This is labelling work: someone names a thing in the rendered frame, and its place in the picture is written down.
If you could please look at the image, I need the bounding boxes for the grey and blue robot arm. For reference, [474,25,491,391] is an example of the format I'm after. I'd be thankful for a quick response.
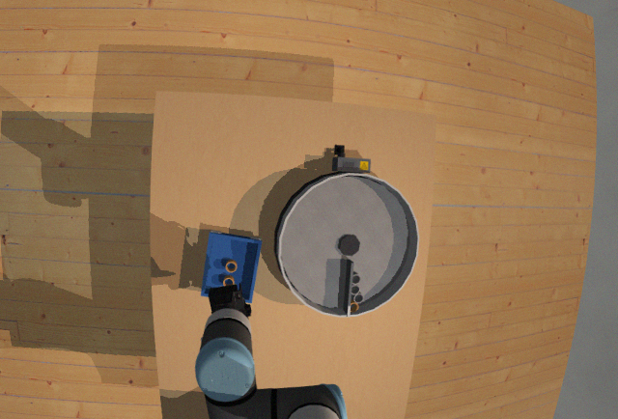
[195,308,348,419]

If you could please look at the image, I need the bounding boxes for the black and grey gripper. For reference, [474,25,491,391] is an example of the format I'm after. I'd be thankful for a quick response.
[209,283,252,318]

